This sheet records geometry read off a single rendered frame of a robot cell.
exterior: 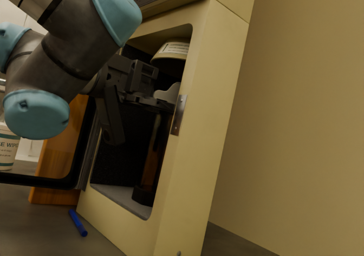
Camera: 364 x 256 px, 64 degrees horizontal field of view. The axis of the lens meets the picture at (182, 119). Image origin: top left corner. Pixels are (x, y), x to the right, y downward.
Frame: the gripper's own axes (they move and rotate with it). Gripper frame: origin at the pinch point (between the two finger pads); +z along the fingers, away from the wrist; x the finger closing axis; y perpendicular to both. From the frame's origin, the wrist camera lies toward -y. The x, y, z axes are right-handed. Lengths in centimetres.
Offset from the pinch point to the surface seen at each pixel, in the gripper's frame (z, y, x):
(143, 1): -12.6, 20.6, 1.9
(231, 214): 34.1, -23.8, 5.1
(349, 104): 34.2, 11.7, -22.6
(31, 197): -17.9, -26.2, 23.1
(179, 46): -5.5, 13.0, -4.1
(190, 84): -8.8, 3.7, -14.3
